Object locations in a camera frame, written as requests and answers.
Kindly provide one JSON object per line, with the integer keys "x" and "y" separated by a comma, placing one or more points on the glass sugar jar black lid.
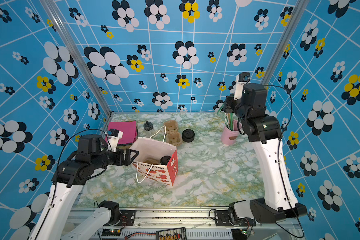
{"x": 149, "y": 129}

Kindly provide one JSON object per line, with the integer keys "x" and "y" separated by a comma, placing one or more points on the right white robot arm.
{"x": 248, "y": 103}

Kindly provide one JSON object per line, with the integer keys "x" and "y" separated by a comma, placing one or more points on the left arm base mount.
{"x": 126, "y": 218}

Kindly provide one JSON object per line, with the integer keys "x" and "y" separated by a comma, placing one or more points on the pink paper napkin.
{"x": 129, "y": 130}

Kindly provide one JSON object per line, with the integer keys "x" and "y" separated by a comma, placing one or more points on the single pulp cup carrier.
{"x": 152, "y": 161}

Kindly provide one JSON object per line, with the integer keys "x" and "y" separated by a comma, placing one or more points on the green and white straws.
{"x": 229, "y": 121}

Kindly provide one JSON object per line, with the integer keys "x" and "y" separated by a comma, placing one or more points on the white red paper gift bag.
{"x": 154, "y": 149}

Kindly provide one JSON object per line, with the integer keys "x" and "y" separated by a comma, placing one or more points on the black battery charger device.
{"x": 172, "y": 234}

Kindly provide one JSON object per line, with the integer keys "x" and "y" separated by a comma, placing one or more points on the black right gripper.
{"x": 231, "y": 101}

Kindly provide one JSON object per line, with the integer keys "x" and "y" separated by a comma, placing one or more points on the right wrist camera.
{"x": 241, "y": 80}

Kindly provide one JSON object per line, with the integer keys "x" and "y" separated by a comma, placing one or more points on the pink straw holder cup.
{"x": 228, "y": 136}

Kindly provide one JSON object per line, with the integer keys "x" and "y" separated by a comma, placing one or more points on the black cup lid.
{"x": 165, "y": 160}

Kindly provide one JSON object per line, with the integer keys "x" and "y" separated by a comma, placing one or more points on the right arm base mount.
{"x": 222, "y": 218}

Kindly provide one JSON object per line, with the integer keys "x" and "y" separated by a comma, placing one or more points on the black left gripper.
{"x": 128, "y": 160}

